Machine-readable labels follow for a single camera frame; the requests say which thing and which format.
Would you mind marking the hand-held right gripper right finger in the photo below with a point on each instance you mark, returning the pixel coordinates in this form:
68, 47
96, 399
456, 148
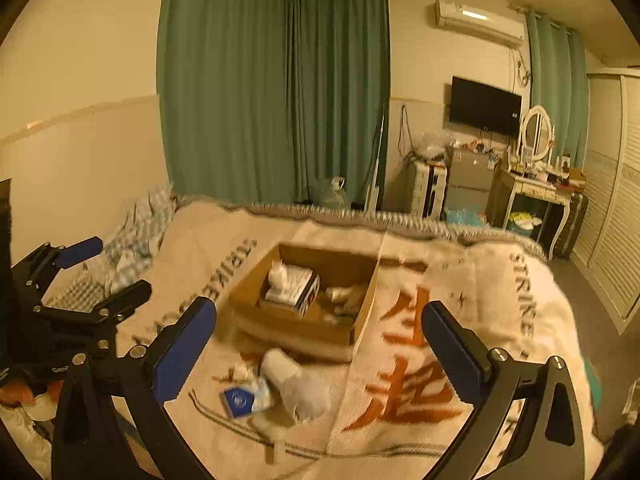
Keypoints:
451, 355

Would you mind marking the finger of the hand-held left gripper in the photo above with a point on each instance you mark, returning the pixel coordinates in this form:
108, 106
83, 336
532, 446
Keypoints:
125, 297
77, 252

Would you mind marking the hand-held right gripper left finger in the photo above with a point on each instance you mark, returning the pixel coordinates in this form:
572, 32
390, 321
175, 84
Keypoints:
186, 344

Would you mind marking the brown cardboard box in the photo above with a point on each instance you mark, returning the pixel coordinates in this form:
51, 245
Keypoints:
295, 332

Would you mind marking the white sock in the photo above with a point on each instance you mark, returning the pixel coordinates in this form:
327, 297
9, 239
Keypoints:
300, 385

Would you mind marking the person's left forearm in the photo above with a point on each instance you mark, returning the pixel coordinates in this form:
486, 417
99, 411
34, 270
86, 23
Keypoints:
22, 435

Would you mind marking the white soft cloth piece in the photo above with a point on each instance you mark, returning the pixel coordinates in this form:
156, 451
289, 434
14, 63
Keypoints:
270, 435

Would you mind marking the checked blue quilt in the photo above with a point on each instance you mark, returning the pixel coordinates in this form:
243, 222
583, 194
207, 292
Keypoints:
135, 237

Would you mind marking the blue tissue packet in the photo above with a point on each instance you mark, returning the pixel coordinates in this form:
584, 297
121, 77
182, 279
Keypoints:
240, 400

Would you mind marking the printed beige blanket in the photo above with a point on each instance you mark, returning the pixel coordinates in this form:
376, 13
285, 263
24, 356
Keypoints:
500, 285

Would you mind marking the white plush toy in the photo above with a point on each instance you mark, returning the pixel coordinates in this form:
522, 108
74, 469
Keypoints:
346, 299

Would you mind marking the white and black tissue box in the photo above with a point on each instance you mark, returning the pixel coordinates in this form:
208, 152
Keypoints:
295, 287

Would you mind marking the pale blue plastic bag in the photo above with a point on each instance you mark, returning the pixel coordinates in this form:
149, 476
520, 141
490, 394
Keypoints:
465, 217

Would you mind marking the yellow and white bag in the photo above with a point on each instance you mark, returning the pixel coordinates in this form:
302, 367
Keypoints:
524, 221

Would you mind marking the white floor appliance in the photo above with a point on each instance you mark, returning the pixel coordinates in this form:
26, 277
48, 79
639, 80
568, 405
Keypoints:
429, 190

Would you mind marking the grey mini fridge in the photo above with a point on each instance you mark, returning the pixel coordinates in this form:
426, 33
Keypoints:
467, 180

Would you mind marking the dark suitcase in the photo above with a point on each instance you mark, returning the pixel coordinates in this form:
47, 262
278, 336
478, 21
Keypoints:
572, 227

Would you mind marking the white dressing table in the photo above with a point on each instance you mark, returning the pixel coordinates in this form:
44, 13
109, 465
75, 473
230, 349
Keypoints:
525, 190

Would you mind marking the large clear water jug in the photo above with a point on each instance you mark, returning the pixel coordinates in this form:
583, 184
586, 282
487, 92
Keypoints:
331, 192

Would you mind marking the clear plastic bag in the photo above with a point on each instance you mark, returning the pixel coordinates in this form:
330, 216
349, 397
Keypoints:
434, 146

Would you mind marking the wide green curtain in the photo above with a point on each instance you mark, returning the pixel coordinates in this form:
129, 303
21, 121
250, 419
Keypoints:
220, 85

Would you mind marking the white louvred wardrobe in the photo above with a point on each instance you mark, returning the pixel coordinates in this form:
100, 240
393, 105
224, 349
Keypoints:
612, 200

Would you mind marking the white oval mirror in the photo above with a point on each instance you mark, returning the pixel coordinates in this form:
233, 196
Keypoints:
536, 132

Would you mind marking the green corner curtain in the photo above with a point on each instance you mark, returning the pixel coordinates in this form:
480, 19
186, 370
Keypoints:
340, 95

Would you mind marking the narrow green curtain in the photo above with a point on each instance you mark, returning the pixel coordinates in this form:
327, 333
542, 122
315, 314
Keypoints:
555, 75

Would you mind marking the white air conditioner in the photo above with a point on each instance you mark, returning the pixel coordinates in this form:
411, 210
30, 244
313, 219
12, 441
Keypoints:
475, 22

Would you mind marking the black wall television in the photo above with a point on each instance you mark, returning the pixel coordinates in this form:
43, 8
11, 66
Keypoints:
484, 105

